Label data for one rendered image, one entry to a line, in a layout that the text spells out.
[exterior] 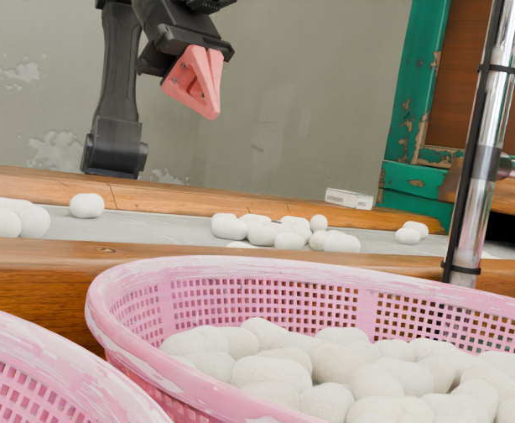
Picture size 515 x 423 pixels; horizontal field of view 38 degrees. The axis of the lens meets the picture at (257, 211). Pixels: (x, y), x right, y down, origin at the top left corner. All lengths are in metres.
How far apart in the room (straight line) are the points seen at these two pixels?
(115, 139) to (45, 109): 1.72
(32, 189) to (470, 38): 0.75
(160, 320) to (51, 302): 0.05
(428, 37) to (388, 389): 0.99
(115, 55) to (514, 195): 0.61
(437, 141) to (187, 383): 1.06
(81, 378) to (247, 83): 2.73
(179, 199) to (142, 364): 0.62
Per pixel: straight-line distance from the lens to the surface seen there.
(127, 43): 1.16
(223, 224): 0.67
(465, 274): 0.50
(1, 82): 2.74
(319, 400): 0.27
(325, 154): 2.51
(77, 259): 0.34
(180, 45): 0.83
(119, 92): 1.12
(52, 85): 2.81
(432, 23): 1.26
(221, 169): 2.95
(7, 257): 0.32
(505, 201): 1.07
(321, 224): 0.85
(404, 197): 1.23
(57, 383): 0.19
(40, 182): 0.74
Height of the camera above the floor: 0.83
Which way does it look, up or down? 5 degrees down
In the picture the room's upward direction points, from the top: 9 degrees clockwise
